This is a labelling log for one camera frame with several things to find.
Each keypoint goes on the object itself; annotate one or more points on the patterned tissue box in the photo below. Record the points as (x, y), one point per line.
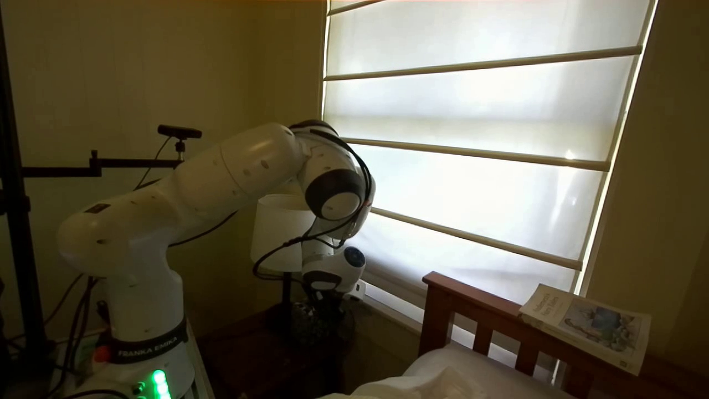
(318, 334)

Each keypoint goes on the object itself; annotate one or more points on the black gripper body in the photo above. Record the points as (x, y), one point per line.
(323, 307)

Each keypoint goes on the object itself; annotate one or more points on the dark lamp stem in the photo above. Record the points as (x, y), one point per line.
(287, 296)

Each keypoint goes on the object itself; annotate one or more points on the black stand pole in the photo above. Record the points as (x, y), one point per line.
(23, 259)

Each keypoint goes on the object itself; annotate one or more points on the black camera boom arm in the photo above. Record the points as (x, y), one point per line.
(97, 167)

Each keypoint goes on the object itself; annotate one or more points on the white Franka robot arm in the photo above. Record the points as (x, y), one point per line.
(191, 192)

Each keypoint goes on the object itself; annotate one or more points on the pale striped pillow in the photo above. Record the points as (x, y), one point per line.
(444, 377)

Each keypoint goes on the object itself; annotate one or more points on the dark wooden nightstand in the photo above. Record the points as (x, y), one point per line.
(252, 363)

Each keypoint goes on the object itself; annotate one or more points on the black stereo camera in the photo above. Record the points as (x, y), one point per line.
(180, 131)

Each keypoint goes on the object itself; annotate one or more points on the white window blind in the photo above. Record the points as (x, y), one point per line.
(479, 148)

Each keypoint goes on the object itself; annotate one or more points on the paperback book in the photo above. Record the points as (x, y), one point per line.
(590, 326)

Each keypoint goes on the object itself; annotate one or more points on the wooden bed headboard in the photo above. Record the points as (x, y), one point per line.
(473, 311)

